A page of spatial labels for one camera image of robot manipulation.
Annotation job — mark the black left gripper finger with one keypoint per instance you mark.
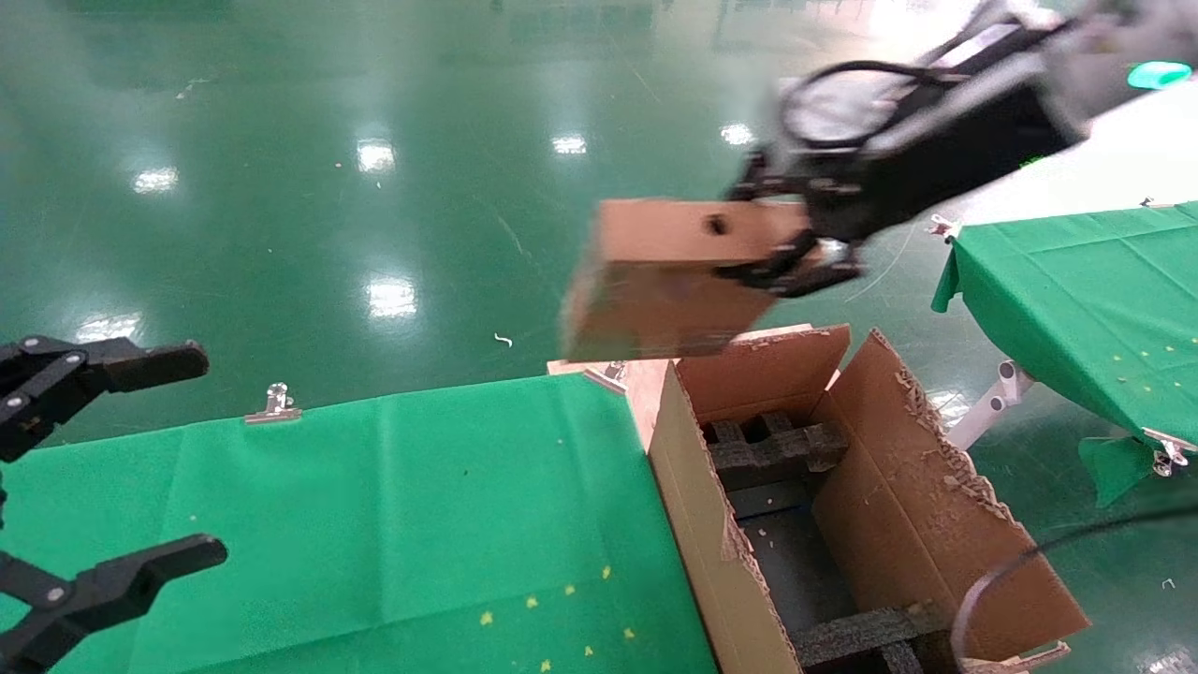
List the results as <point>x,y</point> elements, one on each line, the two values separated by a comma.
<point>112,585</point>
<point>122,365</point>

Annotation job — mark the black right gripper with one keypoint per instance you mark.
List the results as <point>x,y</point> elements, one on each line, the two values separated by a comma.
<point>936,150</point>

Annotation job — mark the small brown cardboard box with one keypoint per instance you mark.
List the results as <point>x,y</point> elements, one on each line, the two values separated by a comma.
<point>655,300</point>

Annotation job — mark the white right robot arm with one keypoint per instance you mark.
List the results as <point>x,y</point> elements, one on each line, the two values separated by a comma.
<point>1123,37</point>

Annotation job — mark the large open cardboard carton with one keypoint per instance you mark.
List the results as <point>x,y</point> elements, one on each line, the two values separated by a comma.
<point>917,524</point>

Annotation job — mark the black foam insert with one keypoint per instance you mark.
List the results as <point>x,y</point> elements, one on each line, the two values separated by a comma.
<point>861,637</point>
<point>767,449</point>

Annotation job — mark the large green table cloth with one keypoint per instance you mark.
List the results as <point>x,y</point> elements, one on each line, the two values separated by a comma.
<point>374,515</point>

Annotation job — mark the green cloth on side table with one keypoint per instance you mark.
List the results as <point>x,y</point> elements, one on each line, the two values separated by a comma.
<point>1076,281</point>

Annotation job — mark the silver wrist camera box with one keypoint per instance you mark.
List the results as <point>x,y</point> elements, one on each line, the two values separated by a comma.
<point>833,108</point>

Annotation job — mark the white table leg bracket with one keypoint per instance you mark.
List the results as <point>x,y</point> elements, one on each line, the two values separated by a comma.
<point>983,412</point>

